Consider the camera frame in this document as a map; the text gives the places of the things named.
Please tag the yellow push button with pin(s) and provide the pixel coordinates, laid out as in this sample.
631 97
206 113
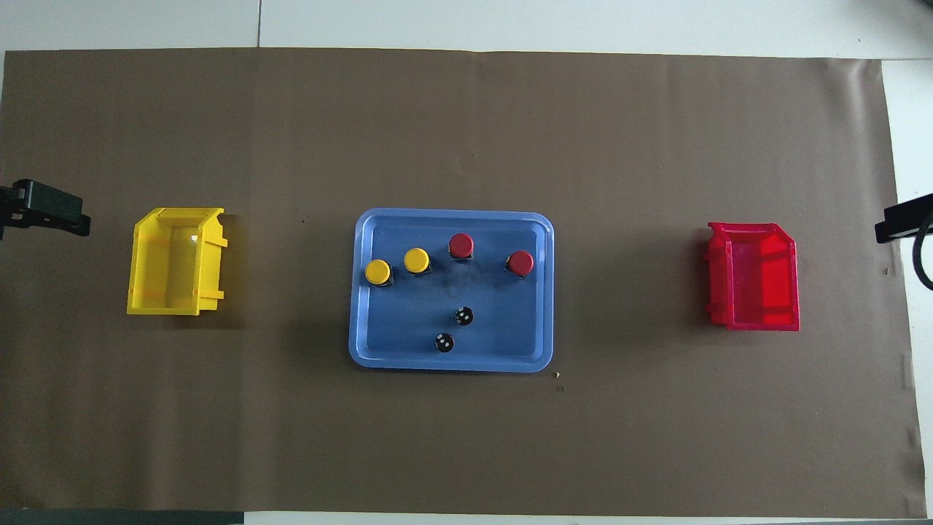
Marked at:
377 271
417 259

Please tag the brown paper mat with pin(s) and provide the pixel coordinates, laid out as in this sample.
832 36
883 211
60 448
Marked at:
219 408

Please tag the blue plastic tray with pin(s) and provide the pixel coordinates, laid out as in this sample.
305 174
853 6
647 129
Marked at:
510 328

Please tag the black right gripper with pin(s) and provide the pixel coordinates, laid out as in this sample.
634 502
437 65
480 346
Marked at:
907 217

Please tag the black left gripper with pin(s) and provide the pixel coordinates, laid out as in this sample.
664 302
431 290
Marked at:
51 204

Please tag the red push button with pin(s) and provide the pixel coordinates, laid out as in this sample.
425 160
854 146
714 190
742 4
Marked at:
520 262
461 245

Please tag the red plastic bin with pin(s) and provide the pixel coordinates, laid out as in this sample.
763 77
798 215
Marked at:
758 284

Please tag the yellow plastic bin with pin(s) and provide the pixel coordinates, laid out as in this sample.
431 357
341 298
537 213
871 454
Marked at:
164 262

